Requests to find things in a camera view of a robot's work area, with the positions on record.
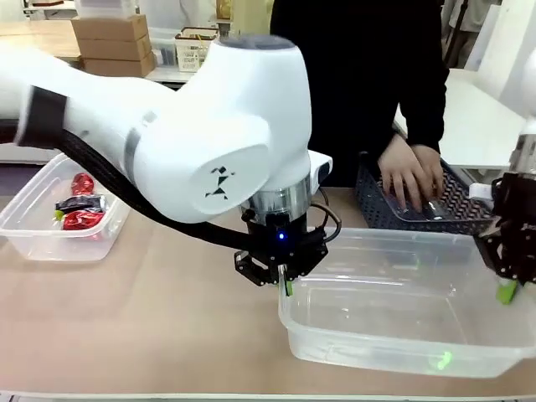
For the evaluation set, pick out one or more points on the black snack wrapper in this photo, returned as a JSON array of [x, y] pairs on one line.
[[81, 203]]

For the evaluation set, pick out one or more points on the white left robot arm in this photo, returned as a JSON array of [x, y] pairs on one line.
[[209, 125]]

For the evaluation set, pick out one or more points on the small green waste piece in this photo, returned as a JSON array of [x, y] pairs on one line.
[[440, 361]]

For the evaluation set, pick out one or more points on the clear plastic tray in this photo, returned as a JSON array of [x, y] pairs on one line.
[[444, 211]]

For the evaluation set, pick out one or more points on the white table with grey legs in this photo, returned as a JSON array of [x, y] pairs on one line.
[[167, 75]]

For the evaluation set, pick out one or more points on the person in black sweater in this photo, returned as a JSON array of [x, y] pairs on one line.
[[356, 84]]

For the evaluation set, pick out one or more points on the white slotted basket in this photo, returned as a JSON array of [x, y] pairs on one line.
[[190, 50]]

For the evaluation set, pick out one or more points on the person's left hand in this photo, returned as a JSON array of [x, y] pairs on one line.
[[434, 167]]

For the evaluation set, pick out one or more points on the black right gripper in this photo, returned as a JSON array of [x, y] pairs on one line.
[[517, 201]]

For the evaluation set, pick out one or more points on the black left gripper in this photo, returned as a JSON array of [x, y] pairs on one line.
[[285, 234]]

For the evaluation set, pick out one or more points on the person's right hand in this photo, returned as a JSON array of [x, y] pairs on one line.
[[404, 171]]

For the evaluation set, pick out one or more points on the person in beige jacket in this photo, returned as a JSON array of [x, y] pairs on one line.
[[471, 14]]

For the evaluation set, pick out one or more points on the wooden counter top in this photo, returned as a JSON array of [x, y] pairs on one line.
[[37, 39]]

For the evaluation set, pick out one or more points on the red wrapper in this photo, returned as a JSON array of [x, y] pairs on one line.
[[83, 184], [84, 220]]

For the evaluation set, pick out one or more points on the brown cardboard box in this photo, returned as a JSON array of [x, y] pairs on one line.
[[111, 27], [113, 47], [117, 63]]

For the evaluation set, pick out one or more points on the clear plastic bin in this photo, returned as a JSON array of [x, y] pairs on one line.
[[377, 301], [50, 234]]

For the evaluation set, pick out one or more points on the clear storage box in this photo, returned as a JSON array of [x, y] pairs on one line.
[[162, 46]]

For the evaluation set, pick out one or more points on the black mesh basket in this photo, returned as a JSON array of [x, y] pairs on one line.
[[372, 201]]

